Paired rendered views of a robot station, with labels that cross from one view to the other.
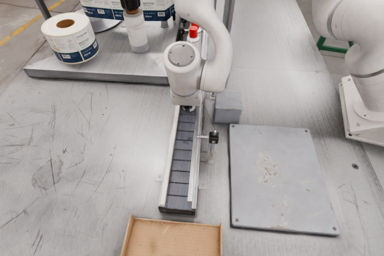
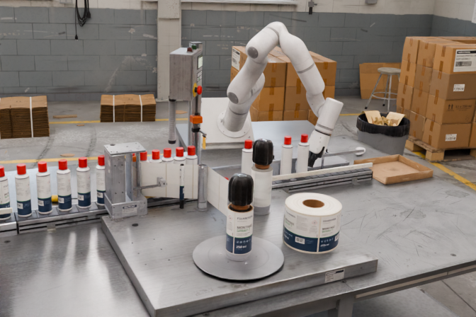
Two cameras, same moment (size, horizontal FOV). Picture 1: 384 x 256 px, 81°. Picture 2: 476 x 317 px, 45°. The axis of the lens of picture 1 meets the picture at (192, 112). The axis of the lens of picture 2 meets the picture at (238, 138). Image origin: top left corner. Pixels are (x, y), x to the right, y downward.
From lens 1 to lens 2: 2.98 m
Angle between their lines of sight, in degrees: 95
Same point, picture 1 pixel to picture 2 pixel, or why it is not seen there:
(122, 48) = (273, 218)
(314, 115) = not seen: hidden behind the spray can
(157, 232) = (380, 177)
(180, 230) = not seen: hidden behind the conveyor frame
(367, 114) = (243, 131)
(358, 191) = not seen: hidden behind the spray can
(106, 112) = (345, 214)
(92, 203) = (399, 195)
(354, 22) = (261, 82)
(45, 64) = (353, 248)
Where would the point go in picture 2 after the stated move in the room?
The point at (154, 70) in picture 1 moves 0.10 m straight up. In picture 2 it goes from (281, 195) to (282, 174)
